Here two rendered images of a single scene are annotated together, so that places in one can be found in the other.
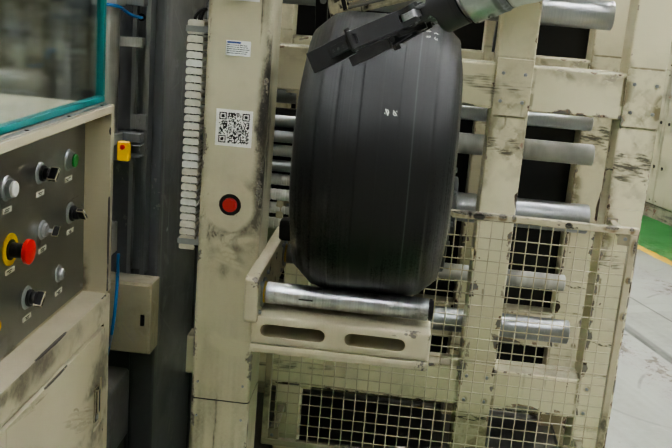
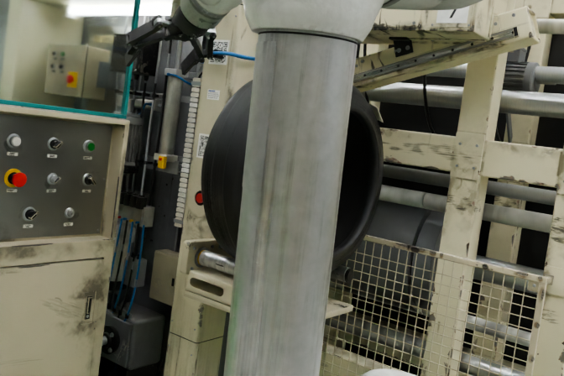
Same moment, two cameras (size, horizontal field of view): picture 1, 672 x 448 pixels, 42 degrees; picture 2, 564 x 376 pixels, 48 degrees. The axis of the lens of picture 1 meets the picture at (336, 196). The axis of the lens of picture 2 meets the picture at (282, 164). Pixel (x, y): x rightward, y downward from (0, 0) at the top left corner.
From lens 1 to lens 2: 1.04 m
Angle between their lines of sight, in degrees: 33
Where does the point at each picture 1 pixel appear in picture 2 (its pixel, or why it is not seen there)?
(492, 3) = (195, 9)
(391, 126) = not seen: hidden behind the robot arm
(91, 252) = (107, 211)
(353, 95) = (237, 113)
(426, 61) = not seen: hidden behind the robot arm
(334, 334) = (228, 291)
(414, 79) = not seen: hidden behind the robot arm
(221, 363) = (185, 310)
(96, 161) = (115, 154)
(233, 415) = (188, 350)
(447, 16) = (180, 23)
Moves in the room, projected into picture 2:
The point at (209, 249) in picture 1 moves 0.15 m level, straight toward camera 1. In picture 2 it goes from (187, 227) to (159, 232)
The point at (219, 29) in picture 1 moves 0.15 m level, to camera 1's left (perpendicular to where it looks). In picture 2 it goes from (205, 82) to (169, 79)
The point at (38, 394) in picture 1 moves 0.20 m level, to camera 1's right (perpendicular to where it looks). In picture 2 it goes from (11, 268) to (60, 286)
